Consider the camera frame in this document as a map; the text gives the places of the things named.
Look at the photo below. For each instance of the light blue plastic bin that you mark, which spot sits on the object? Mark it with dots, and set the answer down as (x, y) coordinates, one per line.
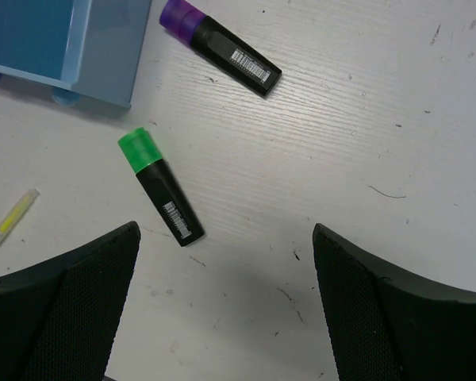
(77, 47)

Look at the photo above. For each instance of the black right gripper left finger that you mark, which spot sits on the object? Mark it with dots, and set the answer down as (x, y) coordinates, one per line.
(59, 318)

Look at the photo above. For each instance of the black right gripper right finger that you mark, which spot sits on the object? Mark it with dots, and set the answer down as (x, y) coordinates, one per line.
(387, 323)

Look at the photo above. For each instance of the purple cap black highlighter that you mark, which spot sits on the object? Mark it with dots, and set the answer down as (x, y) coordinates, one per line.
(219, 46)

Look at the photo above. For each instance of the green cap black highlighter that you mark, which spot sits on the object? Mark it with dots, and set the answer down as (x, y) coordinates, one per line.
(161, 186)

